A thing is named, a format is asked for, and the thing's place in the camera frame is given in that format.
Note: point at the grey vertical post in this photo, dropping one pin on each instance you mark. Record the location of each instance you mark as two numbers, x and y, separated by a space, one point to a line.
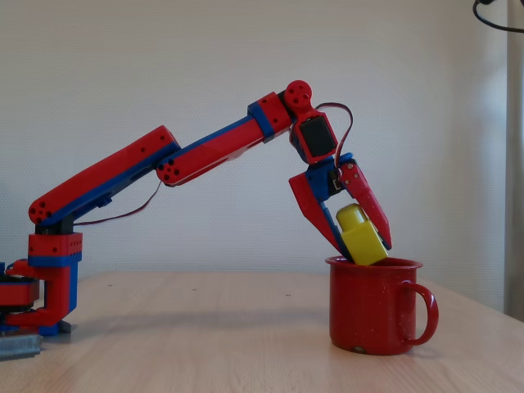
515 163

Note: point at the yellow toy building block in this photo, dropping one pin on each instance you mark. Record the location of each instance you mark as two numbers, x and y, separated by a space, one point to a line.
364 241

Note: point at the red enamel mug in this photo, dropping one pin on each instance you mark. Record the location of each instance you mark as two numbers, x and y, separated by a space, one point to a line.
368 307

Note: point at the blue gripper, black servo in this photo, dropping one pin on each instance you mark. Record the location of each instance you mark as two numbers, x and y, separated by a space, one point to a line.
318 182

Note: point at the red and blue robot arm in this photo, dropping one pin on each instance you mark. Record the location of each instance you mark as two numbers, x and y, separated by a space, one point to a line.
102 172

